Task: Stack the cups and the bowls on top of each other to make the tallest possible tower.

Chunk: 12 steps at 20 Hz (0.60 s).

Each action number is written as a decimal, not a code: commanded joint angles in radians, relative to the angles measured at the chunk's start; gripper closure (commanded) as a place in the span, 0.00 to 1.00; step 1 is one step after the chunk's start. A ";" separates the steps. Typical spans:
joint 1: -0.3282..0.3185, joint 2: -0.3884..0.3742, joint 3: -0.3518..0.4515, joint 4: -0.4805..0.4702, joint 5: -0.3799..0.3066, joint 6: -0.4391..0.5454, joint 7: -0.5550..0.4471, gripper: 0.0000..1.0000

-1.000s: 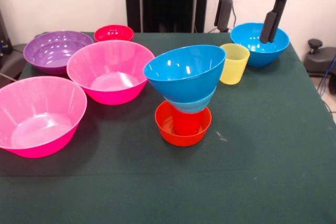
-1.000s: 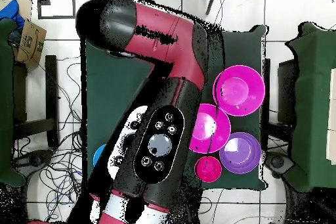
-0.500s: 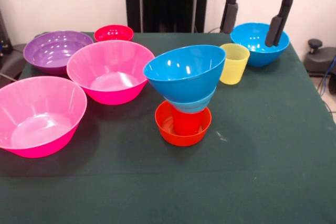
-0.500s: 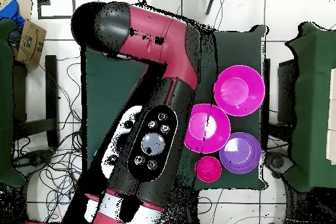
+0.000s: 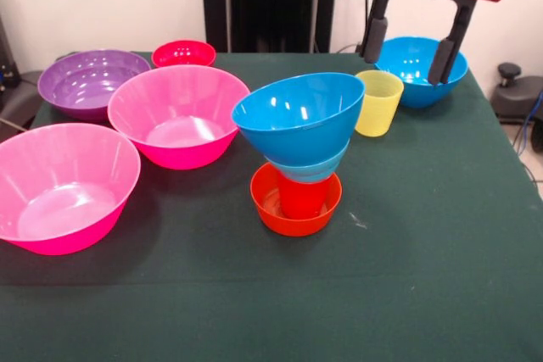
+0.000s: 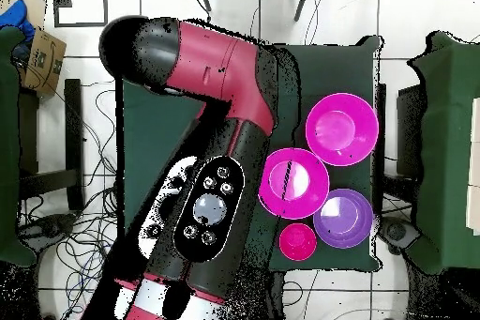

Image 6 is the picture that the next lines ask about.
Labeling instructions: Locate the large pink bowl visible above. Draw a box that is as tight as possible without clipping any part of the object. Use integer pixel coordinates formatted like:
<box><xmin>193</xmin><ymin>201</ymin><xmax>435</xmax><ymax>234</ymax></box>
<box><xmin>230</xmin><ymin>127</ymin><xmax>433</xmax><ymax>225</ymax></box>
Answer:
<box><xmin>258</xmin><ymin>147</ymin><xmax>331</xmax><ymax>221</ymax></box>
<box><xmin>305</xmin><ymin>92</ymin><xmax>380</xmax><ymax>168</ymax></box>

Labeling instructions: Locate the dark green table cloth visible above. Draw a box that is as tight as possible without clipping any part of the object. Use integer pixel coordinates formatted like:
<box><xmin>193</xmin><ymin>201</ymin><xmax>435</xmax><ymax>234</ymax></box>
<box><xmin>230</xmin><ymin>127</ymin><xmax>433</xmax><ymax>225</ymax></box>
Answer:
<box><xmin>113</xmin><ymin>33</ymin><xmax>385</xmax><ymax>272</ymax></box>

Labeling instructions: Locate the small crimson bowl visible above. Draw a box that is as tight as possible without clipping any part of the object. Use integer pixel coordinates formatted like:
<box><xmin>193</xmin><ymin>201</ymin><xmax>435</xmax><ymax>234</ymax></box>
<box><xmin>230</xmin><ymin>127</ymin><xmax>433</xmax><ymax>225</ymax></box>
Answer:
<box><xmin>277</xmin><ymin>222</ymin><xmax>318</xmax><ymax>262</ymax></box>

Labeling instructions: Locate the purple bowl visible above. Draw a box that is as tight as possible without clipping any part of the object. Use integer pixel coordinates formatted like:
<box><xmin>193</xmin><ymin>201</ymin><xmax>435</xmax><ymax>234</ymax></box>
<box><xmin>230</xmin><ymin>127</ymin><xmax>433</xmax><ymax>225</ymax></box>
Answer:
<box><xmin>312</xmin><ymin>188</ymin><xmax>375</xmax><ymax>250</ymax></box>

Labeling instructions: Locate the green covered side table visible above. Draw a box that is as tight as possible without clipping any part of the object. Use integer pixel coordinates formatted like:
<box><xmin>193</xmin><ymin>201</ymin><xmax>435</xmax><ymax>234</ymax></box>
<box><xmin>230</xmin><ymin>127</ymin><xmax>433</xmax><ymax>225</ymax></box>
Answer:
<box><xmin>0</xmin><ymin>25</ymin><xmax>38</xmax><ymax>268</ymax></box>
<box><xmin>406</xmin><ymin>31</ymin><xmax>480</xmax><ymax>275</ymax></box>

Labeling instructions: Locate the printed cardboard box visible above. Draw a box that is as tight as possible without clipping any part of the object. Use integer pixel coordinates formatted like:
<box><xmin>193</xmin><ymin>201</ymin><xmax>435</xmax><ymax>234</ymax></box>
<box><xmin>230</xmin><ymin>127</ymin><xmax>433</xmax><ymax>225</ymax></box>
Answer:
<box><xmin>21</xmin><ymin>28</ymin><xmax>68</xmax><ymax>97</ymax></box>

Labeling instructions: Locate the plain cardboard box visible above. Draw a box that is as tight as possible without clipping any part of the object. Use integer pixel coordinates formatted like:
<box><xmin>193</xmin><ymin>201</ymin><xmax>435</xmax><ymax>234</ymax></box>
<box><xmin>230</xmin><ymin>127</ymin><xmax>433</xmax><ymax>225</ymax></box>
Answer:
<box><xmin>0</xmin><ymin>0</ymin><xmax>48</xmax><ymax>30</ymax></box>

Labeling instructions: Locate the blue cloth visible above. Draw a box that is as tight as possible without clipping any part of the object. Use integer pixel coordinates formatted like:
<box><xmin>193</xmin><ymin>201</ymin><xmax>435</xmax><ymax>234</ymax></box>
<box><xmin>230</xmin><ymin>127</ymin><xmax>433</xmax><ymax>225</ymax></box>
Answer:
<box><xmin>0</xmin><ymin>0</ymin><xmax>37</xmax><ymax>43</ymax></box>

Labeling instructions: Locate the tangle of floor cables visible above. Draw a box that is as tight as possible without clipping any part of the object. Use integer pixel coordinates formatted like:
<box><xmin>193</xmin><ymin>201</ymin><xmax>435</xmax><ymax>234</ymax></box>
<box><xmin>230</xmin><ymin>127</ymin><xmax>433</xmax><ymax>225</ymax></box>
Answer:
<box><xmin>16</xmin><ymin>79</ymin><xmax>123</xmax><ymax>320</ymax></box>

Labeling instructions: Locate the black bench frame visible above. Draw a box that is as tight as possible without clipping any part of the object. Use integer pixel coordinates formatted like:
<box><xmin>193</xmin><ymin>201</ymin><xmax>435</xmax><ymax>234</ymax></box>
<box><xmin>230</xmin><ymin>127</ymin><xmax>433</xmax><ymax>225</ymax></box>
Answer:
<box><xmin>18</xmin><ymin>78</ymin><xmax>85</xmax><ymax>212</ymax></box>
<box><xmin>374</xmin><ymin>83</ymin><xmax>427</xmax><ymax>216</ymax></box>

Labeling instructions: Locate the black pedestal foot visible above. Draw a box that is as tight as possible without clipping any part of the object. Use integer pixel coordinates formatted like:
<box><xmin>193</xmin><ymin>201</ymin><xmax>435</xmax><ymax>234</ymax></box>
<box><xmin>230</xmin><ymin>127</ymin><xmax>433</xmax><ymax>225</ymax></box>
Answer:
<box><xmin>20</xmin><ymin>213</ymin><xmax>78</xmax><ymax>248</ymax></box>
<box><xmin>378</xmin><ymin>216</ymin><xmax>421</xmax><ymax>253</ymax></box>

